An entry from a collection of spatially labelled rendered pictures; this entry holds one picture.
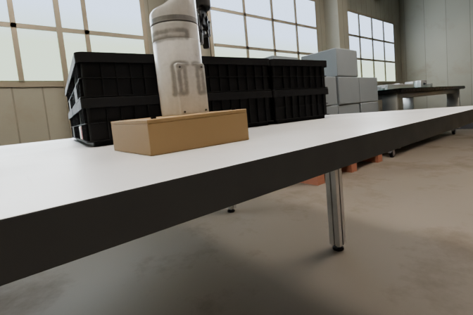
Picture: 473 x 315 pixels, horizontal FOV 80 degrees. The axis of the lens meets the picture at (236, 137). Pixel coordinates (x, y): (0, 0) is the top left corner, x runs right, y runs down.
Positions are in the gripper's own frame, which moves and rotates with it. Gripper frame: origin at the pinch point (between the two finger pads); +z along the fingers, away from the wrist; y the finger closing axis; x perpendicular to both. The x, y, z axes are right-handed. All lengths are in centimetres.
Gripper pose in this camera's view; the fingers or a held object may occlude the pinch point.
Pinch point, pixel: (203, 42)
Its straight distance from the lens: 101.8
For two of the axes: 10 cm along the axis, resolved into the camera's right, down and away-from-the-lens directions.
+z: 0.9, 9.9, 0.9
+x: -9.7, 0.7, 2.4
